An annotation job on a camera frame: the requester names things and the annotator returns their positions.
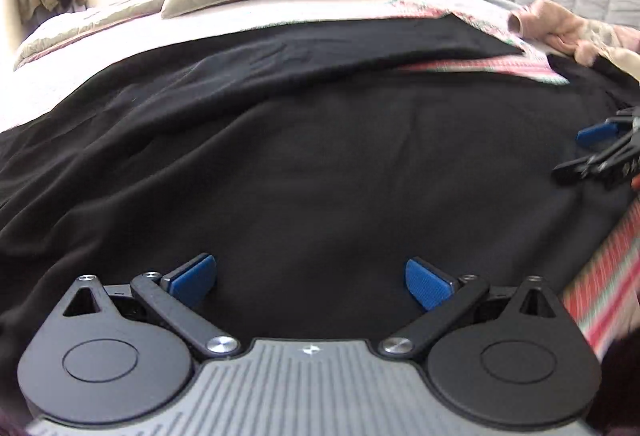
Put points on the black pants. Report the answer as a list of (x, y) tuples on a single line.
[(300, 156)]

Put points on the printed patterned blanket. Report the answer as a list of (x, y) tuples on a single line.
[(500, 66)]

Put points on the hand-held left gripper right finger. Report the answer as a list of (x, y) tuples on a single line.
[(425, 285)]

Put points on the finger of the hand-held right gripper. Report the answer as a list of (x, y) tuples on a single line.
[(595, 166), (595, 134)]

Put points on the beige duvet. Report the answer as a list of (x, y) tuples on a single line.
[(90, 26)]

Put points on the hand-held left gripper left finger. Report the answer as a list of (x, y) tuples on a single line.
[(192, 282)]

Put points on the pink fuzzy garment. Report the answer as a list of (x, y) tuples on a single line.
[(565, 29)]

